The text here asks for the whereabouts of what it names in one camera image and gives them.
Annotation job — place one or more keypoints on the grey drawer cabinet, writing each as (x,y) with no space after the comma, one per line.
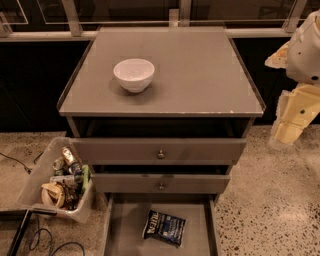
(199,90)

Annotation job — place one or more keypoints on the bottom grey drawer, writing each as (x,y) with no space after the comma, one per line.
(127,215)

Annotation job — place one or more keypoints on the orange silver can in bin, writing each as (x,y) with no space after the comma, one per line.
(68,156)

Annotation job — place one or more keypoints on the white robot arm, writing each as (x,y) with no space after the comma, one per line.
(300,57)

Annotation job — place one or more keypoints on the blue chip bag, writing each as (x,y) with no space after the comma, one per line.
(164,227)

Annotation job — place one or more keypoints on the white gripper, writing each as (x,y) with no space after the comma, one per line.
(305,58)

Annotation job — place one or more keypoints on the tan round packet in bin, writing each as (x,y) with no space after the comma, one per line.
(53,194)

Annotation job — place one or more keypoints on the grey drawer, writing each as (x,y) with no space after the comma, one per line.
(127,215)
(170,183)
(143,151)

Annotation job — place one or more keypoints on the black metal frame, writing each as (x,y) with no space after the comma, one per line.
(22,217)

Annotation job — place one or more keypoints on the top grey drawer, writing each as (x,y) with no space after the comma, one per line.
(143,151)

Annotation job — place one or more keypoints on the green packet in bin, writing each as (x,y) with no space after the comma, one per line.
(86,178)

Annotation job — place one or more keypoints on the middle grey drawer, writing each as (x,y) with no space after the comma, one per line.
(170,183)

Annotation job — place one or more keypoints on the metal window railing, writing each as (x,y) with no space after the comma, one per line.
(35,20)

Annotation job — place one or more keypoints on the clear plastic bin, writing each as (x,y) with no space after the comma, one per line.
(34,197)

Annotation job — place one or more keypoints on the brass top drawer knob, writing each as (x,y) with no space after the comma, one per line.
(161,154)

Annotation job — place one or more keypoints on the white ceramic bowl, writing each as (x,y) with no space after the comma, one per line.
(134,75)

